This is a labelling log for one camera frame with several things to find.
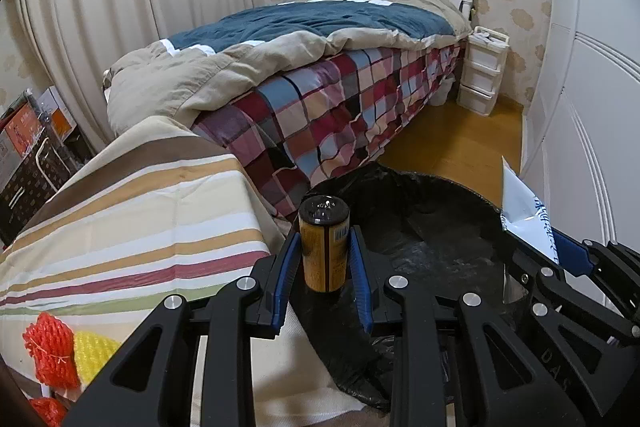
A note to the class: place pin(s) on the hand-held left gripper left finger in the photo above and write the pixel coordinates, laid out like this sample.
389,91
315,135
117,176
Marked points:
291,259

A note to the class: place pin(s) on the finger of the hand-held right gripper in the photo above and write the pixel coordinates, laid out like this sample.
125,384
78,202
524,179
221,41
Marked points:
525,267
575,254

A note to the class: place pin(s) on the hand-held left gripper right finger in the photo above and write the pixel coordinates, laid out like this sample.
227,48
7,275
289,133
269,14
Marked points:
359,269

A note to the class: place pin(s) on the yellow drink can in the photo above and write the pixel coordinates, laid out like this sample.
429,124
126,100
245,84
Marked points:
322,252

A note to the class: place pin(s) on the white blue plastic packet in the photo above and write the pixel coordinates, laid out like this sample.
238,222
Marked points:
520,202

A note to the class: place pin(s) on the black trash bag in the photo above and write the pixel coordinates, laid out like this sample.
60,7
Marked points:
440,227

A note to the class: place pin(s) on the striped tablecloth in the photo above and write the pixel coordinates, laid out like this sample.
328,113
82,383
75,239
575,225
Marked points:
150,217

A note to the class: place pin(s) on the plaid bedsheet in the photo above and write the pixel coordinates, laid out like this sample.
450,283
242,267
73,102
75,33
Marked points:
340,107

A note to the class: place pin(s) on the white wardrobe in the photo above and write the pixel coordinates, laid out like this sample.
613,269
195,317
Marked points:
590,82

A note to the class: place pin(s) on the white bin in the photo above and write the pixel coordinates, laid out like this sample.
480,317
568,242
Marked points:
442,94

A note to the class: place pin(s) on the white plastic drawer unit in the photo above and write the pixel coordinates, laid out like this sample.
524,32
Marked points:
480,72

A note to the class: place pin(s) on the yellow foam net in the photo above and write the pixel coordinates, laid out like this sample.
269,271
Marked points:
95,354

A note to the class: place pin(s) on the beige blue duvet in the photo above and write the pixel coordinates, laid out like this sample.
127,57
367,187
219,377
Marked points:
280,37

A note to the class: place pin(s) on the red foam net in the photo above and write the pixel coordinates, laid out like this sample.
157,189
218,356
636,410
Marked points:
47,412
50,347

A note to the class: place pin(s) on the brown patterned storage bag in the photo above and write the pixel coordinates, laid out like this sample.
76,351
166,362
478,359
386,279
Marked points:
35,187

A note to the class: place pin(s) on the orange white cardboard box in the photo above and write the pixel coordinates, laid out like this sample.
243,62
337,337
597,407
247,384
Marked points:
57,117

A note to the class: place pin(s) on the red printed cardboard box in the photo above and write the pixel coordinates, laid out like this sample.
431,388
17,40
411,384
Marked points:
20,142

